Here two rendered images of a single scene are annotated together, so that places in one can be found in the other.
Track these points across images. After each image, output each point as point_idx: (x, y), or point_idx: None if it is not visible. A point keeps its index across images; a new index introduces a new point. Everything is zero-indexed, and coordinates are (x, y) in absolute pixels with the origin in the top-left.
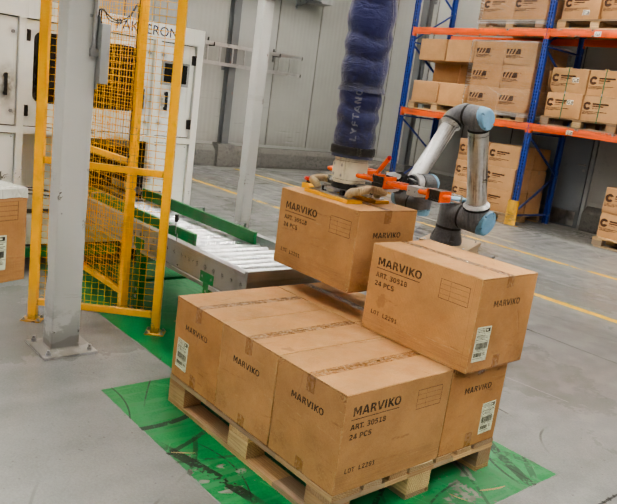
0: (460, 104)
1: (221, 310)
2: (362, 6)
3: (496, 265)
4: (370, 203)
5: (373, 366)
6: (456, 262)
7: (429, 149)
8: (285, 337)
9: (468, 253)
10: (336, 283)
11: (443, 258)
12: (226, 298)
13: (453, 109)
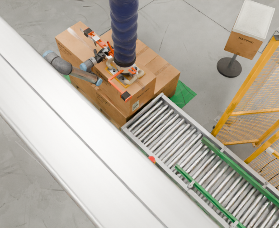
0: (60, 59)
1: (162, 64)
2: None
3: (68, 38)
4: (113, 64)
5: (111, 40)
6: (84, 35)
7: (82, 69)
8: (138, 50)
9: (75, 50)
10: None
11: (88, 38)
12: (164, 75)
13: (65, 61)
